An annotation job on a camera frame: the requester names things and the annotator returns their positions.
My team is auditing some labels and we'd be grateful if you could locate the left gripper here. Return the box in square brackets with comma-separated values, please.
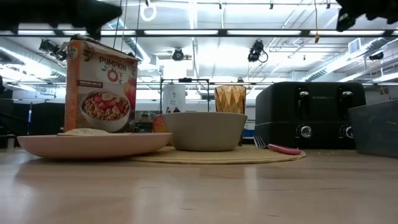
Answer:
[52, 0, 124, 40]

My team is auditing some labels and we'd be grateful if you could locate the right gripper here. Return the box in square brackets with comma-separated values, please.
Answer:
[335, 0, 398, 33]

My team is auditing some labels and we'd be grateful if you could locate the Pumpkin O's cereal box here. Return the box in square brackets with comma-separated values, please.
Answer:
[63, 34, 139, 134]

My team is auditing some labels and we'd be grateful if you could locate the toasted bagel half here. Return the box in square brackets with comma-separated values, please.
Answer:
[57, 128, 134, 137]

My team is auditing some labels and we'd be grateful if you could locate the pink round plate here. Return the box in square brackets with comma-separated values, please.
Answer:
[17, 132, 173, 161]

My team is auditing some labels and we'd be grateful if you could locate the amber faceted plastic cup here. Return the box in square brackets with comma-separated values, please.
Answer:
[214, 85, 248, 114]

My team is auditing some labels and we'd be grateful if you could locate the fork with pink handle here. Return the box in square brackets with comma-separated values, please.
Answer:
[253, 134, 303, 156]

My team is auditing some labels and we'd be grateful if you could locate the grey-white ceramic bowl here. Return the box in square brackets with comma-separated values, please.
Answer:
[162, 111, 249, 152]

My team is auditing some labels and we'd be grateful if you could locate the black ceiling light beam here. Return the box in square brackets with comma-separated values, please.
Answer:
[0, 29, 398, 38]

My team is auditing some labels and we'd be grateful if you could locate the black ceiling spotlight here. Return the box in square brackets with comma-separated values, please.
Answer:
[39, 39, 68, 62]
[172, 47, 185, 62]
[247, 39, 269, 63]

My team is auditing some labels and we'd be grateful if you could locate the white banner sign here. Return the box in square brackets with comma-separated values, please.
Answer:
[162, 84, 187, 114]

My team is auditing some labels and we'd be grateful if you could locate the grey translucent plastic bin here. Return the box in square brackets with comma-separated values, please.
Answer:
[348, 99, 398, 157]

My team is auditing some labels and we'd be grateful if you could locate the black four-slot toaster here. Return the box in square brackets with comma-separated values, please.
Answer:
[254, 82, 367, 150]

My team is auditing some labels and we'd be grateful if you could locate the red orange round object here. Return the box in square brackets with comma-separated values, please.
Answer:
[152, 113, 169, 134]

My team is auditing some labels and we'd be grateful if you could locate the round woven straw placemat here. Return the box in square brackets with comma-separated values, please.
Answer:
[129, 144, 307, 166]

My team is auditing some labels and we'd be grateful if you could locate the white hanging ring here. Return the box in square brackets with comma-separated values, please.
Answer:
[139, 2, 158, 22]

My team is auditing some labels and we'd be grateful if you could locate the yellow hanging cable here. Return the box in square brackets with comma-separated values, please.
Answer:
[313, 0, 321, 44]

